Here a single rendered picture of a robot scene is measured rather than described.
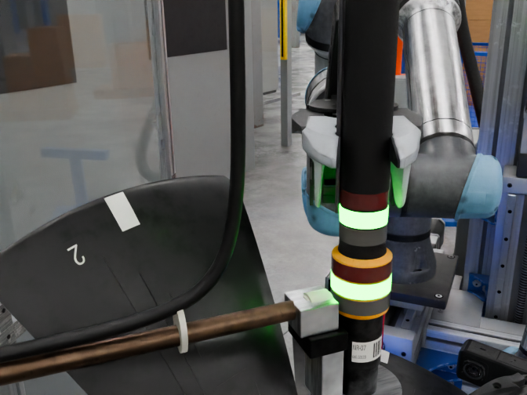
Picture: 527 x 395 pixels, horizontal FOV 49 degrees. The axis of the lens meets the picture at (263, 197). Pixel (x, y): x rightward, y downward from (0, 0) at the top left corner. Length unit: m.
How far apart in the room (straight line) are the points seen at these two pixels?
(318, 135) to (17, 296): 0.24
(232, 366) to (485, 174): 0.37
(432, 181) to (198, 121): 4.13
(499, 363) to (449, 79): 0.35
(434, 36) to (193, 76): 3.89
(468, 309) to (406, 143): 0.98
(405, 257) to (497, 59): 0.44
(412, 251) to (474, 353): 0.51
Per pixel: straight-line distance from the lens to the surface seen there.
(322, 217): 0.67
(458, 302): 1.36
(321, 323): 0.41
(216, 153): 4.95
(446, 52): 0.82
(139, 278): 0.46
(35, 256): 0.46
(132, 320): 0.38
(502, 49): 1.27
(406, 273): 1.20
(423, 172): 0.67
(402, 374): 0.73
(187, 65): 4.60
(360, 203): 0.39
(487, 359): 0.72
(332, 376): 0.44
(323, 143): 0.38
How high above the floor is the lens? 1.60
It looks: 19 degrees down
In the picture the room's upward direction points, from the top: 1 degrees counter-clockwise
